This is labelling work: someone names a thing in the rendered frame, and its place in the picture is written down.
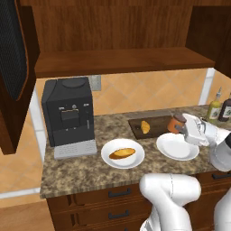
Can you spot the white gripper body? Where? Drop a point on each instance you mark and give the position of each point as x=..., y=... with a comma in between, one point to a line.
x=195, y=132

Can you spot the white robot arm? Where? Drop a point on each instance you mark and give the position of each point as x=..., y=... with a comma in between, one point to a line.
x=169, y=192

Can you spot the orange jam jar brown lid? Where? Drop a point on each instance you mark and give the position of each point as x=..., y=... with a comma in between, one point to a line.
x=173, y=124

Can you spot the dark wooden cutting board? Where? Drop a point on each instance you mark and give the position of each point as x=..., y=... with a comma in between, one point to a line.
x=158, y=124

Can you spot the golden croissant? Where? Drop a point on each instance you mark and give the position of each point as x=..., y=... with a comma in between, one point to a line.
x=145, y=127

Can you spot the plain brown cabinet door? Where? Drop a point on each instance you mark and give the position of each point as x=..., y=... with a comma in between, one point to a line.
x=212, y=33

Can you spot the cabinet door with dark panel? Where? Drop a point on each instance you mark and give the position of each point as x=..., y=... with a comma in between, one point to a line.
x=13, y=60

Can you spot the white plate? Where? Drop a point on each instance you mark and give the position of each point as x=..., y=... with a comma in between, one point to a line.
x=176, y=147
x=123, y=164

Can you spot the green oil bottle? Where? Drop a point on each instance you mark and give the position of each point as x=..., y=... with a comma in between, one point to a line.
x=214, y=109

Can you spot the dark brown sauce bottle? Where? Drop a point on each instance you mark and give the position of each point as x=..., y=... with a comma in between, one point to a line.
x=225, y=111

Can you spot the brown wooden drawer front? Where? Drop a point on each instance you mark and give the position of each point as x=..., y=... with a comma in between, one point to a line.
x=93, y=194
x=207, y=178
x=90, y=215

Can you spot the golden baguette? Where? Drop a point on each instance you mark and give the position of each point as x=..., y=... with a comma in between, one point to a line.
x=121, y=153

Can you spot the black coffee machine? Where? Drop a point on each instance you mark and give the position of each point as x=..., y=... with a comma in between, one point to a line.
x=67, y=117

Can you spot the grey wall outlet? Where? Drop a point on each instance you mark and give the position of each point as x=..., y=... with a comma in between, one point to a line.
x=95, y=83

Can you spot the brown wooden wall cabinet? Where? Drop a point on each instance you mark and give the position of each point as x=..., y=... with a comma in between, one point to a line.
x=120, y=36

